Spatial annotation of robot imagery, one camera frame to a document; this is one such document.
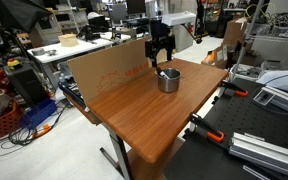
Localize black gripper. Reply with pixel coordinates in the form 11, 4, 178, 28
145, 18, 177, 76

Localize black and white marker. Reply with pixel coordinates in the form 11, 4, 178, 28
157, 69, 171, 80

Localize black computer monitor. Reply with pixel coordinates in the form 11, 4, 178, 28
126, 0, 147, 15

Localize brown cardboard board red print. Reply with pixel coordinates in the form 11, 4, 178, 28
66, 35, 169, 105

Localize brown cardboard box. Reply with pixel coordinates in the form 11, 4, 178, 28
222, 16, 249, 47

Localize black orange bar clamp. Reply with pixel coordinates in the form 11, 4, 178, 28
186, 112, 226, 144
220, 80, 249, 99

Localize white plastic bin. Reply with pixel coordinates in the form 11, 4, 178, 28
229, 62, 267, 83

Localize white work table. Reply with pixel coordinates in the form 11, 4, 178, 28
27, 31, 132, 88

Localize small cardboard box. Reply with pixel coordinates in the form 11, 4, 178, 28
57, 33, 79, 48

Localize black keyboard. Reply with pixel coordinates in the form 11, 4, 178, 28
58, 78, 86, 109

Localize black perforated breadboard table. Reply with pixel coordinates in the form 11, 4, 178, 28
163, 77, 288, 180

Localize grey control box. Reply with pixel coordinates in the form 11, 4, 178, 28
252, 87, 276, 106

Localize grey metal table leg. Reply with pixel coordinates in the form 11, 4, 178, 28
99, 124, 134, 180

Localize grey tape roll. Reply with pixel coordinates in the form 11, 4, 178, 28
31, 47, 47, 57

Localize light blue cloth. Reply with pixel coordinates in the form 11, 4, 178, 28
255, 69, 288, 96

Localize blue plastic bin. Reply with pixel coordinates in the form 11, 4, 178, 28
19, 98, 58, 130

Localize black equipment case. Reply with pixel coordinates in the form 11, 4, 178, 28
3, 62, 50, 108

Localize black photo umbrella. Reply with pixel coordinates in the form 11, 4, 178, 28
0, 0, 54, 34

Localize silver aluminium extrusion beam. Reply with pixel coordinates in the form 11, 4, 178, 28
228, 131, 288, 180

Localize yellow red emergency stop button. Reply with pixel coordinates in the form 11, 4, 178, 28
6, 58, 22, 71

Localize red plastic basket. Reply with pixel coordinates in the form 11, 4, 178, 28
0, 100, 24, 138

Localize silver metal cup with handles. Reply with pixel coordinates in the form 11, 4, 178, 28
156, 67, 184, 94

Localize grey metal rail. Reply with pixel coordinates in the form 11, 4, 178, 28
260, 85, 288, 118

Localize orange cable plug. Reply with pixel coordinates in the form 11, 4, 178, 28
32, 123, 52, 139

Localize black floor cables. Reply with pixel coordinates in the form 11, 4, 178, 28
0, 105, 68, 158

